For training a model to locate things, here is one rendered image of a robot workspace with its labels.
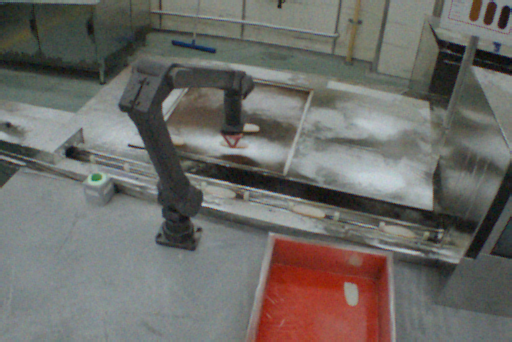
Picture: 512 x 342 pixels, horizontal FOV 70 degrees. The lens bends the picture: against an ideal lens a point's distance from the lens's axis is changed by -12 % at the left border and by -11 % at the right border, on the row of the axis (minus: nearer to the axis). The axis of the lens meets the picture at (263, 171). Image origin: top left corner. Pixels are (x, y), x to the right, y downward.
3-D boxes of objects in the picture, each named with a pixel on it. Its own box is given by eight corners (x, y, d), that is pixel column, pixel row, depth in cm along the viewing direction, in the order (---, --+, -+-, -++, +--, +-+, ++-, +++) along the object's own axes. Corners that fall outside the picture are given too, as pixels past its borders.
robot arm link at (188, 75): (129, 82, 83) (171, 92, 80) (134, 55, 81) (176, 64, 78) (218, 84, 123) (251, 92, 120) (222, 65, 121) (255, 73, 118)
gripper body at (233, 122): (219, 134, 126) (218, 114, 121) (226, 114, 134) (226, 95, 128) (240, 136, 126) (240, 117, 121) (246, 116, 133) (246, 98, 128)
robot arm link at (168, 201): (162, 221, 111) (179, 228, 109) (159, 192, 105) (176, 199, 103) (180, 202, 118) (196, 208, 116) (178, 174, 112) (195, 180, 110)
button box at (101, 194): (86, 209, 126) (79, 182, 119) (99, 195, 132) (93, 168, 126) (107, 216, 125) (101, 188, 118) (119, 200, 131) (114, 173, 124)
